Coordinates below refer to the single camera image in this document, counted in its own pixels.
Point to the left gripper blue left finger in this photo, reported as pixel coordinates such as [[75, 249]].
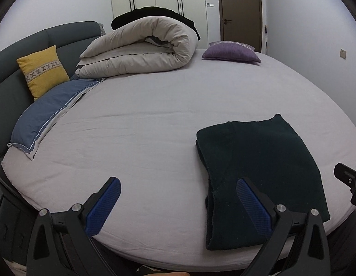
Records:
[[99, 205]]

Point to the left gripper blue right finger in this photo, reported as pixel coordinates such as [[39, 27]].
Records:
[[258, 207]]

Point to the dark green knit sweater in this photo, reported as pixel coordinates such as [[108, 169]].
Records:
[[275, 159]]

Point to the light grey bed sheet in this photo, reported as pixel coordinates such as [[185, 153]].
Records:
[[142, 129]]

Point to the blue pillow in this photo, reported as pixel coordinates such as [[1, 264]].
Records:
[[38, 119]]

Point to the grey-green upholstered headboard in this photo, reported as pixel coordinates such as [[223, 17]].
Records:
[[71, 40]]

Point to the yellow cushion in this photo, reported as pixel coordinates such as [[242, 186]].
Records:
[[43, 71]]

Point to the purple cushion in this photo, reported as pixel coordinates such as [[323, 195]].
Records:
[[231, 51]]

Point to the rolled beige duvet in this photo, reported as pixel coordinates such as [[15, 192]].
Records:
[[149, 44]]

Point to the brown door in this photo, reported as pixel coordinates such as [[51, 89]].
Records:
[[242, 21]]

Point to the black garment on duvet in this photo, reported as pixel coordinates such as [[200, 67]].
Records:
[[148, 11]]

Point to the wall switch plate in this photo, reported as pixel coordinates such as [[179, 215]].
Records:
[[342, 54]]

